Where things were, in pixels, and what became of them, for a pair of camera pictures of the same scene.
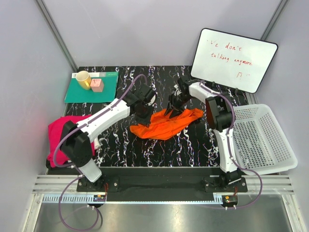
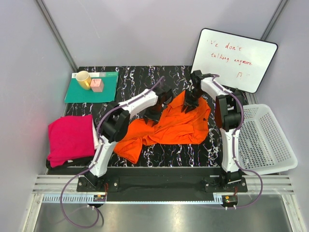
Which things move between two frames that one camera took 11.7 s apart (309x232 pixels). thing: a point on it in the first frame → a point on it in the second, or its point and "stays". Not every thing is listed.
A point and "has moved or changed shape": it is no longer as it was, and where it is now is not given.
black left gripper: [146, 122] → [154, 118]
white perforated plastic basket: [259, 143] stays
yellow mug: [84, 79] stays
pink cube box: [97, 85] stays
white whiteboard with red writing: [232, 60] stays
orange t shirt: [161, 126] has moved or changed shape
